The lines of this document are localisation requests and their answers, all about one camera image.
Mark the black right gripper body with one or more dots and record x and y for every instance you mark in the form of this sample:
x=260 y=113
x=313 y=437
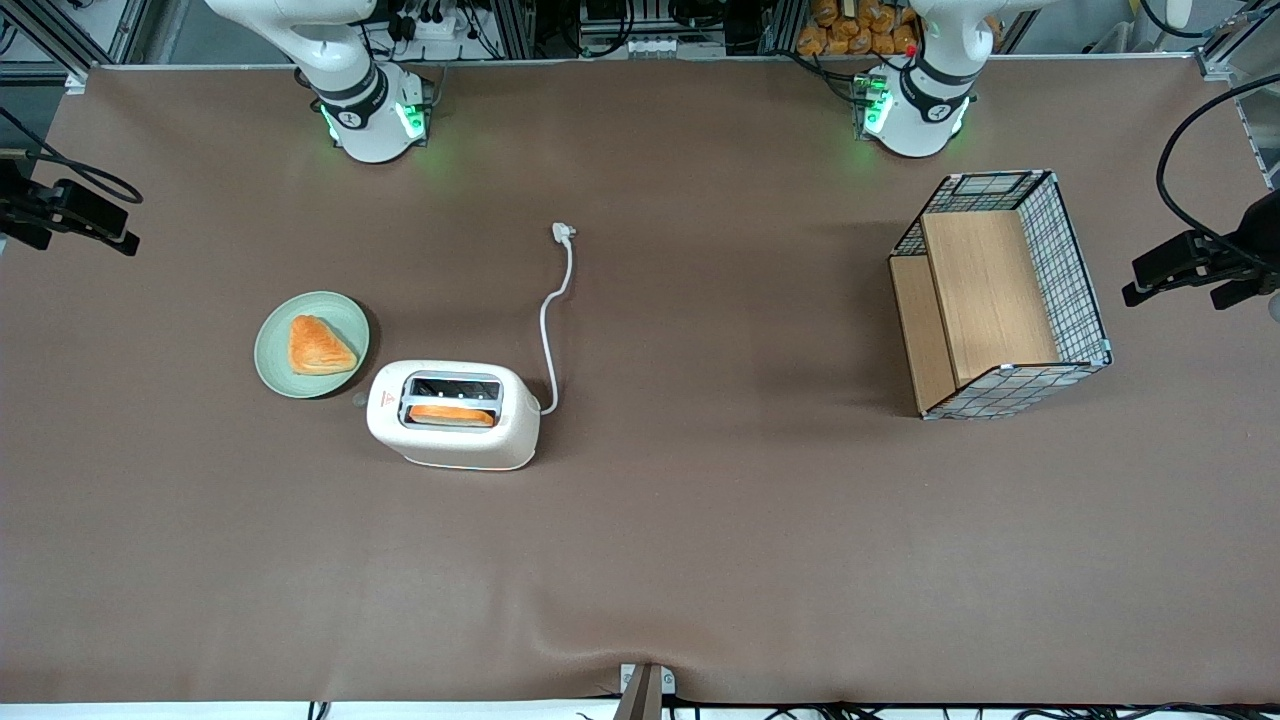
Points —
x=17 y=205

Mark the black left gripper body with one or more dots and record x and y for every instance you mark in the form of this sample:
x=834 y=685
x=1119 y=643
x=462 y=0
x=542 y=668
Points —
x=1256 y=232

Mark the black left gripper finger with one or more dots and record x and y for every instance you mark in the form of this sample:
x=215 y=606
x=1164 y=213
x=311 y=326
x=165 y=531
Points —
x=1240 y=292
x=1170 y=265

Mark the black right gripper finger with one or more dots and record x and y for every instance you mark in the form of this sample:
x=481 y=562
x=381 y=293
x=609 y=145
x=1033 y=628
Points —
x=95 y=215
x=25 y=235

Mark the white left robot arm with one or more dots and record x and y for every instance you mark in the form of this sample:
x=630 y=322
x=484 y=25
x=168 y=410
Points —
x=920 y=105

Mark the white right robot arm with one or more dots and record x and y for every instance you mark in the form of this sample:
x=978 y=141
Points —
x=365 y=105

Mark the white two-slot toaster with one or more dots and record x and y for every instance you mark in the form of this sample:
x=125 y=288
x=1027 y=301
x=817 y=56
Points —
x=455 y=430

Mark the pale green round plate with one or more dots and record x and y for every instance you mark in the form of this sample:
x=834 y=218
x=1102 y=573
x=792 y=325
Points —
x=275 y=355

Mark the triangular golden pastry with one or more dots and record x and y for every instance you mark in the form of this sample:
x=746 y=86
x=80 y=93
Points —
x=318 y=348

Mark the power strip with black plugs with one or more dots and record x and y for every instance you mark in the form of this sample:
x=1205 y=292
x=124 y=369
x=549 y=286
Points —
x=432 y=25

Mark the bag of brown bread rolls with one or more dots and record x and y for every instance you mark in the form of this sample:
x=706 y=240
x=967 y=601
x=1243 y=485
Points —
x=860 y=28

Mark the orange toast slice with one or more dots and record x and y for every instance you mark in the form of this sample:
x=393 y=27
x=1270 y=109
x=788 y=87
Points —
x=452 y=414

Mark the white multi-socket strip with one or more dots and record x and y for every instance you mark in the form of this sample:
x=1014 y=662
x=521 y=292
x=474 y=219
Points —
x=672 y=47

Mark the aluminium frame corner post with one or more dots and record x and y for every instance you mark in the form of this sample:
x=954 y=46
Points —
x=1240 y=60

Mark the metal mount bracket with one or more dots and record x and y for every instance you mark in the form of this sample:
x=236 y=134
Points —
x=645 y=690

